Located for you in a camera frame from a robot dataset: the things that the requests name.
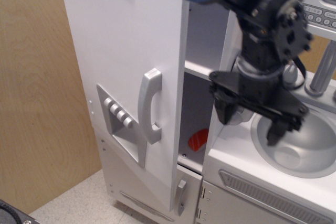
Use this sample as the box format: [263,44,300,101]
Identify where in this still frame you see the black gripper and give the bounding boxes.
[209,71,309,146]

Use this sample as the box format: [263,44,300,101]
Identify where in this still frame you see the silver door handle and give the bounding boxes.
[138,68,162,145]
[173,179,187,216]

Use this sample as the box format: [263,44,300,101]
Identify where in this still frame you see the white fridge door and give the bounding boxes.
[99,129,204,224]
[64,0,187,210]

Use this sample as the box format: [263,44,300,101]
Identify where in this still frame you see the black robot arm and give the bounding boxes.
[187,0,313,146]

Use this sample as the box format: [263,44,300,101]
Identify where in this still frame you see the white fridge shelf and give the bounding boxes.
[184,60,220,80]

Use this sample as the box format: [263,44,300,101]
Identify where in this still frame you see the grey toy telephone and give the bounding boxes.
[229,56,254,125]

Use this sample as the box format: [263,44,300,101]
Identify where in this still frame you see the grey faucet knob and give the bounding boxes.
[282,62,298,87]

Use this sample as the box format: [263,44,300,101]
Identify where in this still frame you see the red toy food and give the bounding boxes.
[188,129,209,152]

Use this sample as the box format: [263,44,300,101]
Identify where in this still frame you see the white toy kitchen cabinet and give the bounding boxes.
[178,3,335,211]

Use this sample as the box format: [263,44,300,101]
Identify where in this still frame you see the silver round sink basin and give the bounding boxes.
[251,108,335,178]

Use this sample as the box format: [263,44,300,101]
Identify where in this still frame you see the grey toy faucet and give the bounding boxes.
[304,40,335,97]

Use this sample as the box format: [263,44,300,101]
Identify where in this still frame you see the brass upper hinge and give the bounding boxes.
[200,186,206,199]

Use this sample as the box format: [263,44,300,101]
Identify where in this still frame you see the brass hinge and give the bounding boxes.
[200,186,206,199]
[196,208,202,219]

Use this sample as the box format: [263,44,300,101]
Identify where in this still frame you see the brass lower hinge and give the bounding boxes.
[196,208,202,219]

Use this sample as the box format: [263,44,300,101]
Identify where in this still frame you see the silver ice dispenser panel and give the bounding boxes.
[96,84,147,168]

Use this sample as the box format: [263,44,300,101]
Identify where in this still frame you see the white toy microwave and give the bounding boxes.
[299,0,336,35]

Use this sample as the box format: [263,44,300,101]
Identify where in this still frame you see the black case corner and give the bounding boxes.
[1,200,40,224]

